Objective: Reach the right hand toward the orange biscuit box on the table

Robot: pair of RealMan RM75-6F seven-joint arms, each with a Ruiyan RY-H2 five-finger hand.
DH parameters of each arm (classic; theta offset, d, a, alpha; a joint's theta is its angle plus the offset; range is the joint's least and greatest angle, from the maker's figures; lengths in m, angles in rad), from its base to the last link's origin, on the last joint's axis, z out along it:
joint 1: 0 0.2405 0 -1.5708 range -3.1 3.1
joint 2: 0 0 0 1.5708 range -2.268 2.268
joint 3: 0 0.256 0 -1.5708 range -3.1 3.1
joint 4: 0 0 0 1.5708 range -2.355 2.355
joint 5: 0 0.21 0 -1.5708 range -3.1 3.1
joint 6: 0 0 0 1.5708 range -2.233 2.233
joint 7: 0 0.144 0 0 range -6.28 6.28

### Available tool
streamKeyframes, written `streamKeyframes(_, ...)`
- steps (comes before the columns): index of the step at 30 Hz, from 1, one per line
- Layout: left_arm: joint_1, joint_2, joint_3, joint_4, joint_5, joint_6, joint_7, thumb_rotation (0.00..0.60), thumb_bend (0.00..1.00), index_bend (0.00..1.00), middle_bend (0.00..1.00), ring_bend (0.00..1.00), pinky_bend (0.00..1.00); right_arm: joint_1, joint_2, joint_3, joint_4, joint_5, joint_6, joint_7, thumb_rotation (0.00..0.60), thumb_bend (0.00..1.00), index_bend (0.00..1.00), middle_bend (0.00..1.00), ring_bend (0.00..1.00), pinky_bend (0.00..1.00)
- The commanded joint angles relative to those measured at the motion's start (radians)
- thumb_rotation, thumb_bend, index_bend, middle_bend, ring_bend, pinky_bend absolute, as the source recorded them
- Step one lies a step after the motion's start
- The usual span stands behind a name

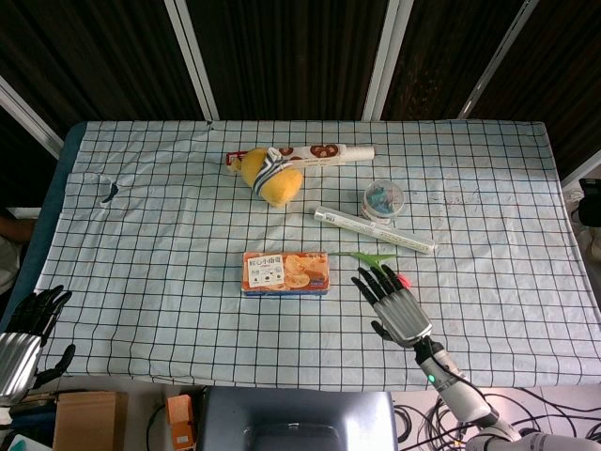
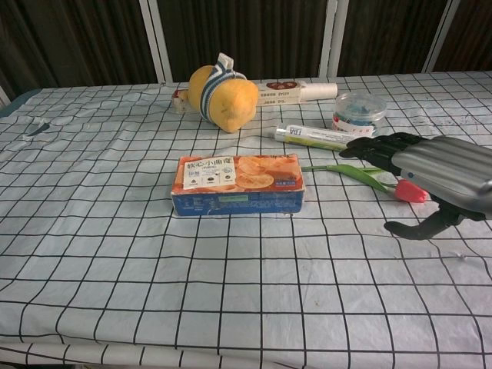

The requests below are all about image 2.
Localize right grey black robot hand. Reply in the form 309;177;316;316
338;132;492;242

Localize white cling film roll box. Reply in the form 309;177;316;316
171;79;339;115

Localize orange blue cookie box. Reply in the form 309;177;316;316
170;153;306;218

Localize artificial pink tulip green stem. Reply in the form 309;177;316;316
301;164;428;204

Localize clear plastic jar blue clips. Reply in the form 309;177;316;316
331;92;387;134

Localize white green toothpaste tube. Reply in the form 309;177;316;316
273;124;375;151

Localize yellow plush toy striped band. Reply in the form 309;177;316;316
188;53;260;134

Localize dark curtain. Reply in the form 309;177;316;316
0;0;492;101

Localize white black grid tablecloth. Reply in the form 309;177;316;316
0;70;492;369

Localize white metal frame post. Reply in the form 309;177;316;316
421;0;464;75
321;0;346;80
138;0;173;84

